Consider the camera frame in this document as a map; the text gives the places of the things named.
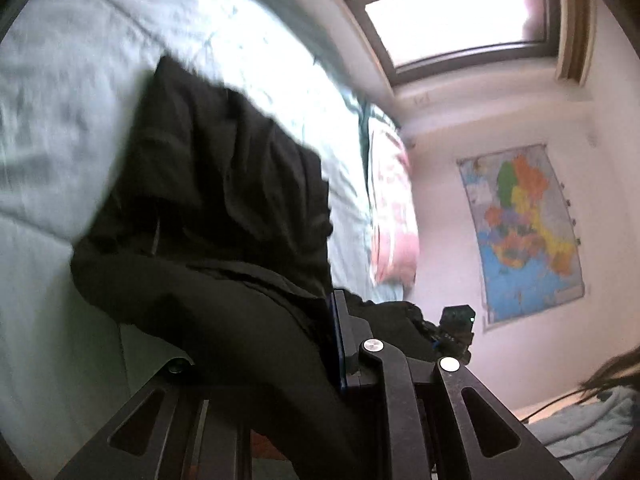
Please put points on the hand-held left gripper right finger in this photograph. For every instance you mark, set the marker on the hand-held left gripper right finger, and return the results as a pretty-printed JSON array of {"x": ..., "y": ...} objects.
[{"x": 337, "y": 345}]

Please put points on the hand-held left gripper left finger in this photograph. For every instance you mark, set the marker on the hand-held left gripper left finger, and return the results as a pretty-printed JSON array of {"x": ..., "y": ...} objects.
[{"x": 150, "y": 410}]

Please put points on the black hooded jacket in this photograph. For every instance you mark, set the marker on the black hooded jacket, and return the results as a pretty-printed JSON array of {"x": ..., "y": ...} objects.
[{"x": 225, "y": 210}]

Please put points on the pink quilted pillow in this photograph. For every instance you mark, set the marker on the pink quilted pillow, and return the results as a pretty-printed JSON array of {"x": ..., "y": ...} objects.
[{"x": 395, "y": 220}]

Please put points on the fuzzy light blue cloth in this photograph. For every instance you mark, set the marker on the fuzzy light blue cloth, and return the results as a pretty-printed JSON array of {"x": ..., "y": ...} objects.
[{"x": 585, "y": 425}]

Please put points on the teal pillow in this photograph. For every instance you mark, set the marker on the teal pillow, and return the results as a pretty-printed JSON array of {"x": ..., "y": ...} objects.
[{"x": 372, "y": 112}]

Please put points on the dark framed window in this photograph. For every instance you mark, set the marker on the dark framed window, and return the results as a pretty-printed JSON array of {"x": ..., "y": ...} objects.
[{"x": 450, "y": 15}]

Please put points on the light blue quilt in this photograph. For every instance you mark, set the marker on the light blue quilt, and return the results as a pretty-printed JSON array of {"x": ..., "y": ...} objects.
[{"x": 75, "y": 85}]

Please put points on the colourful wall map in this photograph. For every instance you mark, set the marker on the colourful wall map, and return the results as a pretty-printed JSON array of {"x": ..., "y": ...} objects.
[{"x": 525, "y": 230}]

